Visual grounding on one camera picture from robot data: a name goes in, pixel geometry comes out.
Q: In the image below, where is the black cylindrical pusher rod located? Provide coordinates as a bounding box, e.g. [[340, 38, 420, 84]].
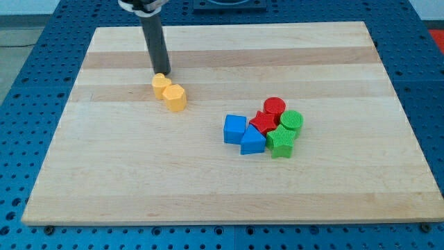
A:
[[139, 14, 171, 75]]

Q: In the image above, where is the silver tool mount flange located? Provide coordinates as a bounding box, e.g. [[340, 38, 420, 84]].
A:
[[117, 0, 169, 17]]

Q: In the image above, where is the yellow heart block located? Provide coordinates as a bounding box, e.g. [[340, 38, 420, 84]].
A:
[[151, 73, 172, 100]]

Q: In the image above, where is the blue cube block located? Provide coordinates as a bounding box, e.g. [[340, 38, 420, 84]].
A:
[[223, 115, 247, 144]]

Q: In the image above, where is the yellow hexagon block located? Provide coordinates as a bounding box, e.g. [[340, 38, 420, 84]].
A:
[[162, 84, 187, 112]]

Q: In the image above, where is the wooden board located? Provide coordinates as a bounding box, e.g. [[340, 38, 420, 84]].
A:
[[22, 22, 443, 226]]

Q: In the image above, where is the red cylinder block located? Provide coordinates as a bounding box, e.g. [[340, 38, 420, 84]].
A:
[[263, 97, 287, 124]]

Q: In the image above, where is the red star block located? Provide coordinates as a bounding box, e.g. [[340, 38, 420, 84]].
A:
[[249, 110, 278, 137]]

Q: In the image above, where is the blue triangle block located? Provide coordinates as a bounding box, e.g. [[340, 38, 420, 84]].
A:
[[240, 124, 266, 155]]

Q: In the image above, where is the green cylinder block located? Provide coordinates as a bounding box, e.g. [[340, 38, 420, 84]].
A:
[[280, 110, 304, 139]]

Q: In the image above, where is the green star block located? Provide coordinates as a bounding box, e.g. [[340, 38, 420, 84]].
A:
[[266, 125, 296, 158]]

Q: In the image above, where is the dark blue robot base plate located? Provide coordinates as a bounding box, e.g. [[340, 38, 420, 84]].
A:
[[192, 0, 267, 11]]

